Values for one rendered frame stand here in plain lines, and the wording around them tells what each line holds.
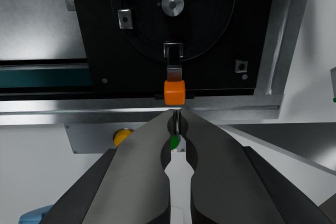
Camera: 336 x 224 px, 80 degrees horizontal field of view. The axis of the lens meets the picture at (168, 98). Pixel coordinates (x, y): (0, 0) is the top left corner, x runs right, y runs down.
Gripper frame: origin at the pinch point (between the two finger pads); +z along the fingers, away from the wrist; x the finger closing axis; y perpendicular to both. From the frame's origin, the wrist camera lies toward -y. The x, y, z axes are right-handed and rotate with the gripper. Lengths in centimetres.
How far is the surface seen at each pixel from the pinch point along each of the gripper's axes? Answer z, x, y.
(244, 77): 16.0, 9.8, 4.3
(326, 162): 113, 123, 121
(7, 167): 27, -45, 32
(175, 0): 8.1, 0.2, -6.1
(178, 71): 6.5, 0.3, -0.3
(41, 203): 27, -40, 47
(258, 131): 113, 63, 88
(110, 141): 17.0, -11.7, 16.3
